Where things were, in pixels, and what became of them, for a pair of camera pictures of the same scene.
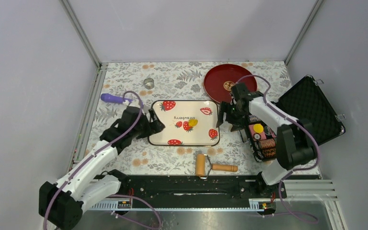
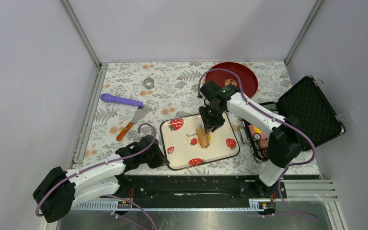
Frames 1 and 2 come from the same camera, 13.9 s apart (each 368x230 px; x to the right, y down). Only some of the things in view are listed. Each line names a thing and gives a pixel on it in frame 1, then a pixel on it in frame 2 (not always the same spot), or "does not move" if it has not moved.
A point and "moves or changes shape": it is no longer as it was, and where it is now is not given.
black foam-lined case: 307,100 does not move
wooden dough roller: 203,166 to 203,138
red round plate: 219,79 does not move
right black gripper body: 234,116 to 212,119
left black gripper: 153,127 to 160,161
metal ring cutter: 149,83 does not move
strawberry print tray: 187,123 moves or changes shape
